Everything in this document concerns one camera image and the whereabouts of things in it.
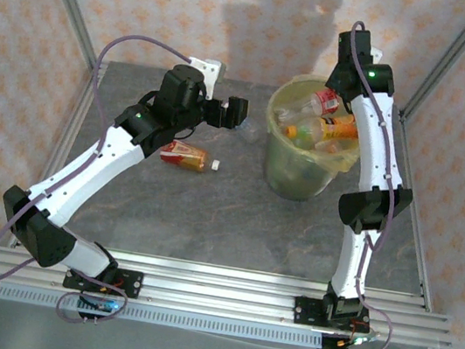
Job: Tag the blue label bottle white cap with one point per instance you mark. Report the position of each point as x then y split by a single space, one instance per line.
250 131

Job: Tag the red label cola bottle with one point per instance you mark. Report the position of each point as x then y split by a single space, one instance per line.
326 101

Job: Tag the orange juice bottle yellow cap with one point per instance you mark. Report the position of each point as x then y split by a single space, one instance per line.
333 126

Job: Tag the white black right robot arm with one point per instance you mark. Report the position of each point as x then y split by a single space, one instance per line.
375 139

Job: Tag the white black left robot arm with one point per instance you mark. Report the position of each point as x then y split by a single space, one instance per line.
92 165

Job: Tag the red gold tea bottle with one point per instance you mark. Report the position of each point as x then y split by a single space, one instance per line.
182 153

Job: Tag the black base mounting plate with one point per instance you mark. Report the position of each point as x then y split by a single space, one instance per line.
303 312
131 284

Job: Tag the small circuit board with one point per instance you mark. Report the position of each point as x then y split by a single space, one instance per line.
359 340
105 306

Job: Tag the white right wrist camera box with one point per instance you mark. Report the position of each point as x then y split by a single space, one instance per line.
376 55

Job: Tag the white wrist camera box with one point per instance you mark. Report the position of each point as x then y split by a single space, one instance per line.
376 55
205 68

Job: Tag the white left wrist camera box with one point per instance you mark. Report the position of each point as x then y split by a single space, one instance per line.
205 68

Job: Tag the aluminium side rail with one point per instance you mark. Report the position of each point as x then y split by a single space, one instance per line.
409 167
81 108

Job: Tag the aluminium front rail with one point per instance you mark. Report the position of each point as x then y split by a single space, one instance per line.
218 292

